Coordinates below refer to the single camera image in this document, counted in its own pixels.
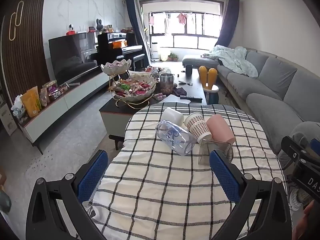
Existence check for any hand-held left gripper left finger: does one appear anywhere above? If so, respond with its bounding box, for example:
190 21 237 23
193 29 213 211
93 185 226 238
26 149 108 240

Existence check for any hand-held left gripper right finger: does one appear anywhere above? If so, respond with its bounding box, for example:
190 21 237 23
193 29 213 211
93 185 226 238
209 149 293 240

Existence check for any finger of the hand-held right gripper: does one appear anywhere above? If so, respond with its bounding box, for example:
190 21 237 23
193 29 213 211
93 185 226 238
309 138 320 157
281 136 311 170

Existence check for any transparent grey cup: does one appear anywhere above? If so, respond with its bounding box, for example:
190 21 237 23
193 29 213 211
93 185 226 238
198 139 234 167

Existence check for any pink cup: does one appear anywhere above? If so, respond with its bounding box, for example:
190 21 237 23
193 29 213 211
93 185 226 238
206 114 236 145

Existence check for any checkered paper cup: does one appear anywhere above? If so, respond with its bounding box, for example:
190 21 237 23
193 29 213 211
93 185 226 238
184 112 213 144

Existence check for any clear cup with blue print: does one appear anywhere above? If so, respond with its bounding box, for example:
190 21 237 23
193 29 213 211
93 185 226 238
156 120 197 156

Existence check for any white cup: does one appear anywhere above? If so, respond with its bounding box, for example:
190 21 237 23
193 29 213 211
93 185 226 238
160 107 185 127

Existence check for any person's right hand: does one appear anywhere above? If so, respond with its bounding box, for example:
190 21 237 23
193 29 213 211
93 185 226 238
295 199 316 234

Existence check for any grey floor fan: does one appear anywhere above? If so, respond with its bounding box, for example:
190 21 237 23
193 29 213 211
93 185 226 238
277 121 320 210

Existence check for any checkered tablecloth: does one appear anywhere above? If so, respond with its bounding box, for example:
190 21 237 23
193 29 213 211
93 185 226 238
86 102 290 240

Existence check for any grey corner sofa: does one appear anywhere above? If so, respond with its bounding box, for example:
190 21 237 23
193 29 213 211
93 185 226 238
182 46 320 155

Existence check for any dark coffee table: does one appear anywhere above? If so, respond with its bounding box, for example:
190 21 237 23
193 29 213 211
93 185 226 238
99 66 208 151

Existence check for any white television cabinet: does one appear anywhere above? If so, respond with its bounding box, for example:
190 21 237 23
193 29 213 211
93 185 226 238
19 66 112 155

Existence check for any black remote control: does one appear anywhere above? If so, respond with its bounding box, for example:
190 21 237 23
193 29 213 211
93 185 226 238
180 95 202 102

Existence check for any two-tier snack bowl stand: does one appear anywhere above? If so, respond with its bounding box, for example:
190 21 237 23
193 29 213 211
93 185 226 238
101 59 157 109

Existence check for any white paper sheet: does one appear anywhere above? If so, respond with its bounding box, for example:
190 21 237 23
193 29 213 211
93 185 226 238
160 94 192 104

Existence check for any yellow snack bag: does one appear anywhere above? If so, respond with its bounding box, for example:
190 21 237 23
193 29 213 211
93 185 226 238
20 86 42 118

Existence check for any pile of wrapped candies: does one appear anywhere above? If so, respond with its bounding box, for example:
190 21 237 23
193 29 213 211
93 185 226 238
116 78 152 97

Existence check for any purple snack bag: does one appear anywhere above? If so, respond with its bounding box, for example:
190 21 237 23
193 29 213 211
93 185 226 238
44 80 57 94

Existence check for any yellow rabbit-ear stool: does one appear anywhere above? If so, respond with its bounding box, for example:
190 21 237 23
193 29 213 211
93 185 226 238
199 66 220 105

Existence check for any white stuffed cloth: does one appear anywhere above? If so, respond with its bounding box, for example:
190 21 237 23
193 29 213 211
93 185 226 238
11 95 25 117

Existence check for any light crumpled blanket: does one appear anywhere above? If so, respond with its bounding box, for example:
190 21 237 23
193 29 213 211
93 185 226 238
202 45 258 78

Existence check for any flat screen television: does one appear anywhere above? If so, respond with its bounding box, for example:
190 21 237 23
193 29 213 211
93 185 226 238
48 32 98 83

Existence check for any black piano bench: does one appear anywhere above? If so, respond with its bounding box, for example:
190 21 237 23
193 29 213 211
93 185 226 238
132 54 146 71

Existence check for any black upright piano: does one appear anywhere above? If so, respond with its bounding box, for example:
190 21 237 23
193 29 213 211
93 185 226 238
91 32 146 67

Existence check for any white floor appliance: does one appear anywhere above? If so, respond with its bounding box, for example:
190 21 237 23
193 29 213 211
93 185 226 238
151 36 160 62

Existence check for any blue curtain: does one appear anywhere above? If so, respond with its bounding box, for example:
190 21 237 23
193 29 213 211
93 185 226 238
125 0 150 68
214 0 240 48

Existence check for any gold clip wall decoration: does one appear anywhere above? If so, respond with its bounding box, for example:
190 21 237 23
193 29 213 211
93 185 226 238
9 1 24 41

